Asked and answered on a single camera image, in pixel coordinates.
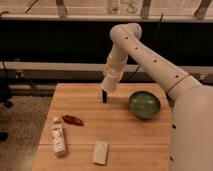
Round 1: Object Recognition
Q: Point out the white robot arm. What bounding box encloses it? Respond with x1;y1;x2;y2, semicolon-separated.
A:
101;23;213;171

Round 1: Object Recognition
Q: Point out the green ceramic bowl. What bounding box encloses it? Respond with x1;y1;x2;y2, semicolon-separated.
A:
128;91;161;119

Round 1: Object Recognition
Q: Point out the dark red leaf-shaped object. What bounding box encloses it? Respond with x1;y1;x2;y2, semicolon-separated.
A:
63;115;84;126

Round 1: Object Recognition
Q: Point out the white rectangular block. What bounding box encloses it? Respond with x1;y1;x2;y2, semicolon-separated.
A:
92;141;109;165

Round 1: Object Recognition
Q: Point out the white plastic bottle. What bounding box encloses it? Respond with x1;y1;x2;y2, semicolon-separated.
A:
52;117;67;157

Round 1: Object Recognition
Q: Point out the black chair base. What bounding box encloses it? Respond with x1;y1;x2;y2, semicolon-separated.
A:
0;78;15;142

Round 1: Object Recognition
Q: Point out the black hanging cable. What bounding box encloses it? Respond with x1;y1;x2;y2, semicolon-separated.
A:
126;12;165;83

